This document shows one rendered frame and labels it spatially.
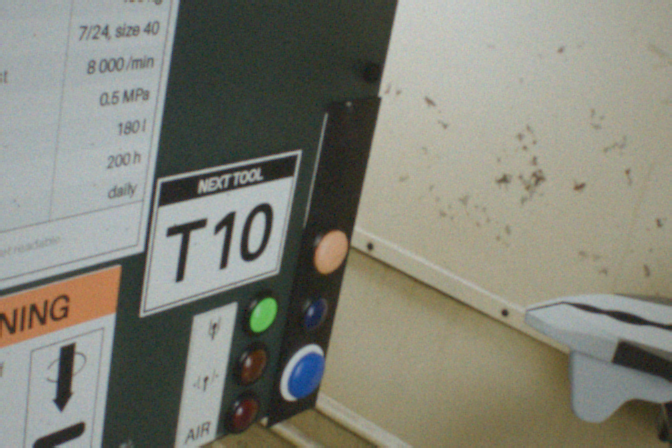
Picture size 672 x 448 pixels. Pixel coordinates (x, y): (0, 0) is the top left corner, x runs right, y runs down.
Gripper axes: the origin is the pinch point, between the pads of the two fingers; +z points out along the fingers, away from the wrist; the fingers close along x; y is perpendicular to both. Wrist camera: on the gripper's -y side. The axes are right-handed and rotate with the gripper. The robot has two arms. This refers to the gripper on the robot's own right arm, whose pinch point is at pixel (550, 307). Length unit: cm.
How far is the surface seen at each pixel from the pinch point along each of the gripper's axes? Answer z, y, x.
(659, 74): -14, -2, 66
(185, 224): 18.7, -3.9, -9.6
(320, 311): 12.5, 3.6, 0.0
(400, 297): 9, 39, 80
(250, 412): 14.8, 8.8, -4.0
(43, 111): 23.1, -10.5, -17.3
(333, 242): 12.5, -0.9, -0.3
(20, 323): 23.3, -1.1, -17.4
